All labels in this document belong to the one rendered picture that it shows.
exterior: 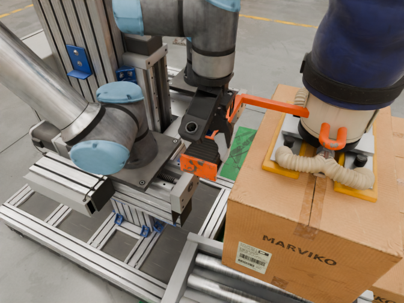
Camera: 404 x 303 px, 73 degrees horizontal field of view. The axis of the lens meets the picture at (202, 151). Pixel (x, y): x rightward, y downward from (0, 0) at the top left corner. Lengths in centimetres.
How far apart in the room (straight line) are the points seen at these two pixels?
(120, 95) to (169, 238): 108
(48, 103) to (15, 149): 224
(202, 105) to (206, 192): 133
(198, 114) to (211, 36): 13
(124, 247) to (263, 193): 108
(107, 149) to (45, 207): 140
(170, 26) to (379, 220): 63
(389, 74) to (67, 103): 65
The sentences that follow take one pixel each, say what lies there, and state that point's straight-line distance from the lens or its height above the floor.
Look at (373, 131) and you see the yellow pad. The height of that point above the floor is 109.
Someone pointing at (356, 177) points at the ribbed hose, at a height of 116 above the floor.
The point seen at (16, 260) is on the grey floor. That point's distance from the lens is 212.
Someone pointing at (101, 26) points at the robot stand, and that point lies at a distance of 88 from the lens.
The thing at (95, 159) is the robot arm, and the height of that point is 121.
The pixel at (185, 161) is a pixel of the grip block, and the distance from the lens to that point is 60.
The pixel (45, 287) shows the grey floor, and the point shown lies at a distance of 196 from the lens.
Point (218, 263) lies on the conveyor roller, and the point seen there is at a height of 55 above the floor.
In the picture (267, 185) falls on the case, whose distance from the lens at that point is 75.
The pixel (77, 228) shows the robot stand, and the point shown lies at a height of 21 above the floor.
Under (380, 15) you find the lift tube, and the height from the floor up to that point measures 148.
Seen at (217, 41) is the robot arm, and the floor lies 147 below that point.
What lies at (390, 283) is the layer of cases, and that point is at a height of 54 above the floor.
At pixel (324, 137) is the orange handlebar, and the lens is 71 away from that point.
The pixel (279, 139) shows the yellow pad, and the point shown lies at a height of 110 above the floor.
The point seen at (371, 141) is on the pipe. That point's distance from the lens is 91.
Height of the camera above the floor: 165
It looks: 45 degrees down
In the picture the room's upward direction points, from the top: straight up
